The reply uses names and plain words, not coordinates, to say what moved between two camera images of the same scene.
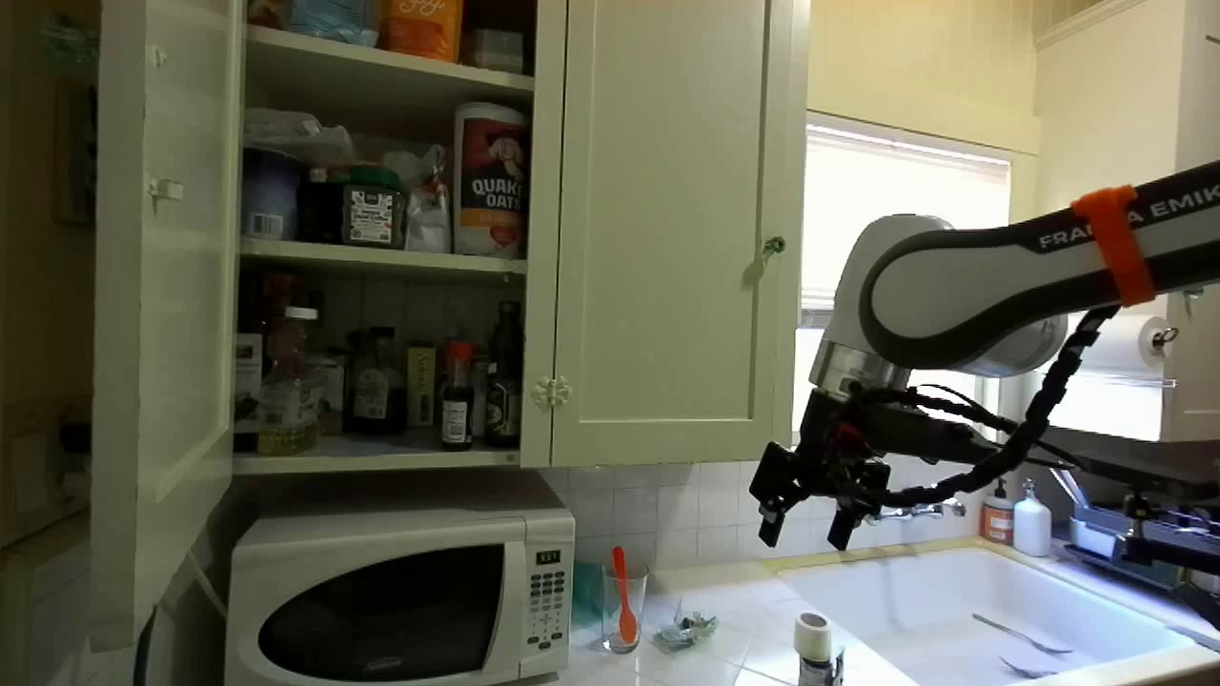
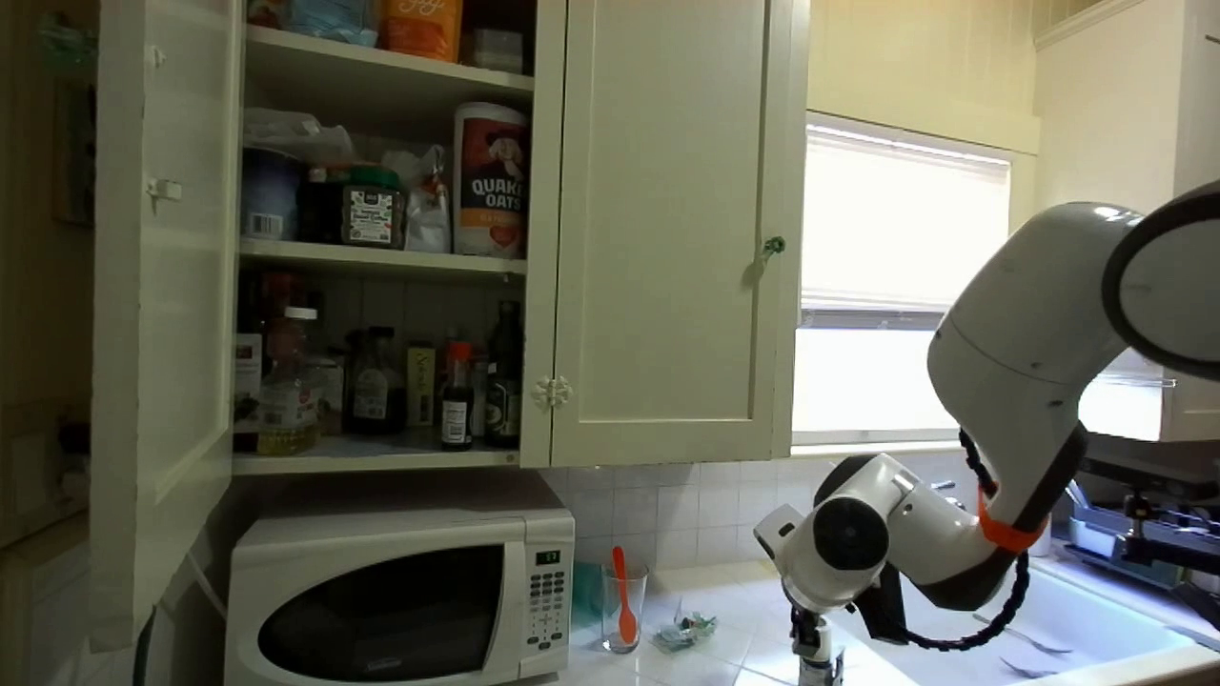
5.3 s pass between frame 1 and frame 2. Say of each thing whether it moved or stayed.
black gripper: moved
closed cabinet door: stayed
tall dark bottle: stayed
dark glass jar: stayed
